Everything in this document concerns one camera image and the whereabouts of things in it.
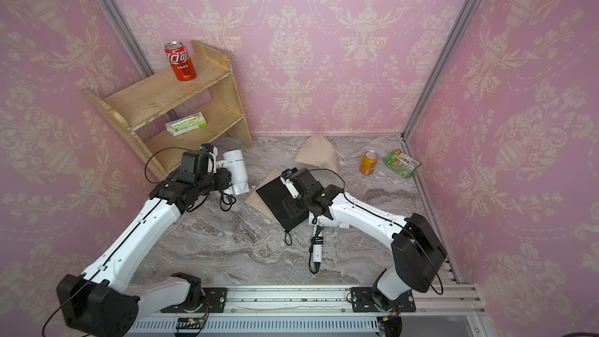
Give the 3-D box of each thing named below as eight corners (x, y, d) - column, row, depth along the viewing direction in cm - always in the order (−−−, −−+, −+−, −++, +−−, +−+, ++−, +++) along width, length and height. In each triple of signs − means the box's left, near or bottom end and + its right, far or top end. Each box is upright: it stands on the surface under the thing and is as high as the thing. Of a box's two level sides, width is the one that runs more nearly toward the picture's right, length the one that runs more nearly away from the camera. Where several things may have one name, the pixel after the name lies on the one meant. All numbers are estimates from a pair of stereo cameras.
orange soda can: (361, 175, 107) (365, 160, 99) (359, 165, 111) (363, 150, 103) (374, 175, 107) (380, 160, 99) (371, 165, 111) (377, 150, 103)
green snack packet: (406, 180, 106) (408, 176, 104) (381, 162, 113) (383, 158, 110) (419, 167, 111) (421, 163, 108) (394, 151, 117) (396, 147, 115)
